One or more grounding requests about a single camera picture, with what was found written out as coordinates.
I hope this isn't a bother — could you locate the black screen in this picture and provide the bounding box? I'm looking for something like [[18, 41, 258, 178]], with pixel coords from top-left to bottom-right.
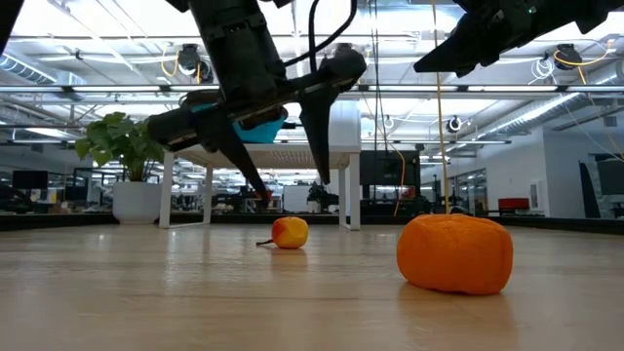
[[359, 150, 421, 187]]

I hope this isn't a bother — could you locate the orange tangerine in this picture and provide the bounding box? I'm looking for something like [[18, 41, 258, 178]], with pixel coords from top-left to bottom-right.
[[396, 213, 515, 296]]

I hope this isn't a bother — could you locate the red bin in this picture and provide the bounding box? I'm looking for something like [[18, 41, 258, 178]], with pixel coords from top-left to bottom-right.
[[497, 197, 530, 212]]

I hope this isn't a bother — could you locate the white perforated metal rack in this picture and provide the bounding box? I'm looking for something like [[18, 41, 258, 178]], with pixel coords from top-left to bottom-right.
[[159, 142, 362, 232]]

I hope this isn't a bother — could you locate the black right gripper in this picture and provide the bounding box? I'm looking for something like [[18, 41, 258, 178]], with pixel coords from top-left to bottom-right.
[[413, 0, 587, 80]]

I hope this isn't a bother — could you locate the yellow hanging cable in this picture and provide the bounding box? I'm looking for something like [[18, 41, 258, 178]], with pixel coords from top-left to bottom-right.
[[431, 0, 450, 215]]

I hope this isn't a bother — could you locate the blue grey collapsible bowl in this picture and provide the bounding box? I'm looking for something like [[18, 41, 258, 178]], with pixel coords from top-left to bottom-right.
[[178, 89, 290, 145]]

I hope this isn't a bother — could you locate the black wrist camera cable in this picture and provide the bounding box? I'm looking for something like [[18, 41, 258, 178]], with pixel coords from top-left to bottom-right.
[[285, 0, 360, 74]]

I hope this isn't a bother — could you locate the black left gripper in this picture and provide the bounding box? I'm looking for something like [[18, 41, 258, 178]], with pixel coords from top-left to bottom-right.
[[147, 14, 368, 207]]

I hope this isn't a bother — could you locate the green potted plant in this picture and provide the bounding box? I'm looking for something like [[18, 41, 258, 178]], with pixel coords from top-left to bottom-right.
[[74, 111, 167, 226]]

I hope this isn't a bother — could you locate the small orange red pear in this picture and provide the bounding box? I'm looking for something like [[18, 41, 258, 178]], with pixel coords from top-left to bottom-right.
[[256, 215, 310, 251]]

